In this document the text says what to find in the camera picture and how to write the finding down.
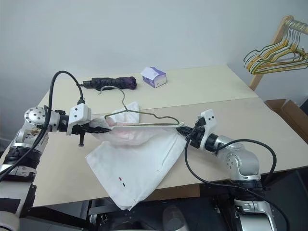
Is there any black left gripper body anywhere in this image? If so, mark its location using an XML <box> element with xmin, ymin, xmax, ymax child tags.
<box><xmin>71</xmin><ymin>123</ymin><xmax>94</xmax><ymax>147</ymax></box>

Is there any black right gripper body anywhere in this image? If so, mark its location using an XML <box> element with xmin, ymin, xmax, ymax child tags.
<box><xmin>186</xmin><ymin>117</ymin><xmax>207</xmax><ymax>148</ymax></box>

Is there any olive green wire hanger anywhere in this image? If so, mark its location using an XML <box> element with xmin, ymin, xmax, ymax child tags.
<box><xmin>100</xmin><ymin>85</ymin><xmax>180</xmax><ymax>127</ymax></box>

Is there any white cloth garment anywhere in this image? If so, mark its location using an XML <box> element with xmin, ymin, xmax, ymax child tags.
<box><xmin>85</xmin><ymin>101</ymin><xmax>187</xmax><ymax>211</ymax></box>

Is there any black folded umbrella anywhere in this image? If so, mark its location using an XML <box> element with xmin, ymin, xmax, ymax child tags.
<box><xmin>82</xmin><ymin>76</ymin><xmax>138</xmax><ymax>95</ymax></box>

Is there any purple tissue box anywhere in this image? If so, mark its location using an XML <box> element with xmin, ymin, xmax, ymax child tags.
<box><xmin>141</xmin><ymin>66</ymin><xmax>168</xmax><ymax>88</ymax></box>

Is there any white tissue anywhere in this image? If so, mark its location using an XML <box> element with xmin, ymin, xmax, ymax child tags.
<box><xmin>142</xmin><ymin>67</ymin><xmax>157</xmax><ymax>80</ymax></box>

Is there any grey rounded shape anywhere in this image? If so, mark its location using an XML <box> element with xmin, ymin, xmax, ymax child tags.
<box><xmin>162</xmin><ymin>203</ymin><xmax>190</xmax><ymax>231</ymax></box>

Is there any brown cardboard box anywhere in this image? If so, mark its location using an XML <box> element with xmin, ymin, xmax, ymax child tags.
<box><xmin>264</xmin><ymin>98</ymin><xmax>308</xmax><ymax>145</ymax></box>

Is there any wooden garment rack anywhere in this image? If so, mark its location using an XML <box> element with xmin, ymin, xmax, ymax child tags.
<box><xmin>248</xmin><ymin>14</ymin><xmax>308</xmax><ymax>92</ymax></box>

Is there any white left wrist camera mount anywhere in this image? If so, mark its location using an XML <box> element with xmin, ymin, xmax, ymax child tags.
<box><xmin>66</xmin><ymin>103</ymin><xmax>92</xmax><ymax>136</ymax></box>

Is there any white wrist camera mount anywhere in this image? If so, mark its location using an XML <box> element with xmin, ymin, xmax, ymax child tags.
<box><xmin>66</xmin><ymin>103</ymin><xmax>92</xmax><ymax>136</ymax></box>
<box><xmin>197</xmin><ymin>108</ymin><xmax>218</xmax><ymax>148</ymax></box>

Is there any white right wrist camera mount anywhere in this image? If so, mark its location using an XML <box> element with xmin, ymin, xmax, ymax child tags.
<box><xmin>197</xmin><ymin>108</ymin><xmax>218</xmax><ymax>148</ymax></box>

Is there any black table frame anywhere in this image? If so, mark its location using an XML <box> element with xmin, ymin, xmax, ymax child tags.
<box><xmin>87</xmin><ymin>186</ymin><xmax>233</xmax><ymax>218</ymax></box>

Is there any yellow wire hanger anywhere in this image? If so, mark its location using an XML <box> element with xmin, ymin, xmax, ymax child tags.
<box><xmin>245</xmin><ymin>24</ymin><xmax>308</xmax><ymax>73</ymax></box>

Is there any bunch of wire hangers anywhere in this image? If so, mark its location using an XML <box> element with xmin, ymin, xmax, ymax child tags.
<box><xmin>247</xmin><ymin>23</ymin><xmax>308</xmax><ymax>74</ymax></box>

